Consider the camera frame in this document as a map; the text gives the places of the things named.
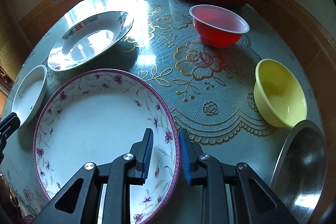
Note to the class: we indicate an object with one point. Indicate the yellow plastic bowl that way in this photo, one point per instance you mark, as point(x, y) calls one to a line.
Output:
point(278, 95)

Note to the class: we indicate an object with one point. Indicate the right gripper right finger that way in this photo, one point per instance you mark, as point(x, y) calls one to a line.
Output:
point(230, 193)

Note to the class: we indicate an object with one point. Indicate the red plastic bowl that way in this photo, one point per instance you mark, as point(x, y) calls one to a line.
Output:
point(216, 26)

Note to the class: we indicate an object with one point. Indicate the white plate red characters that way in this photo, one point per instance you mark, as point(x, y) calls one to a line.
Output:
point(88, 39)

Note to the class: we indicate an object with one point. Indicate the purple floral rimmed plate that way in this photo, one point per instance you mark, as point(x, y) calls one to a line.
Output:
point(96, 117)

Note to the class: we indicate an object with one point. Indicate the stainless steel bowl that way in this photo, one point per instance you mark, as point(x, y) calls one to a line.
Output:
point(300, 171)

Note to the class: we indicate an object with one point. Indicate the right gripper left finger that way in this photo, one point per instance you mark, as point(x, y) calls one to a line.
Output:
point(79, 200)

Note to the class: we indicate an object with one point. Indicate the white oval rose dish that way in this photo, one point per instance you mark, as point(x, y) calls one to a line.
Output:
point(30, 94)

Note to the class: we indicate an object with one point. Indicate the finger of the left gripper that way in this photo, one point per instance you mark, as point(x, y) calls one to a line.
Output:
point(7, 127)

